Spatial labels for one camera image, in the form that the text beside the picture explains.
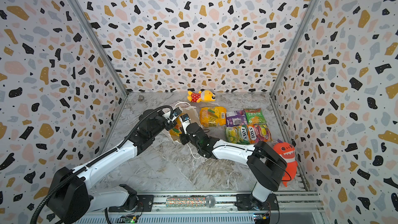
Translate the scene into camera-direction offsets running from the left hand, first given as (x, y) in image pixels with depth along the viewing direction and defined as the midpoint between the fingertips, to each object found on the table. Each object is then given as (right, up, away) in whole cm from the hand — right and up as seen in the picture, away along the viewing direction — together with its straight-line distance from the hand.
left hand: (173, 107), depth 78 cm
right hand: (+1, -10, +2) cm, 10 cm away
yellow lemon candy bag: (+19, -6, +23) cm, 30 cm away
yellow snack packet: (+1, -13, +5) cm, 14 cm away
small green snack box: (+36, -17, +17) cm, 43 cm away
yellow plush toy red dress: (+13, +8, +34) cm, 38 cm away
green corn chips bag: (+49, -6, +28) cm, 57 cm away
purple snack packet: (+36, -8, +25) cm, 45 cm away
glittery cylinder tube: (+18, -44, -7) cm, 48 cm away
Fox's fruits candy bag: (+49, -16, +19) cm, 55 cm away
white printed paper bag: (+8, -2, +8) cm, 11 cm away
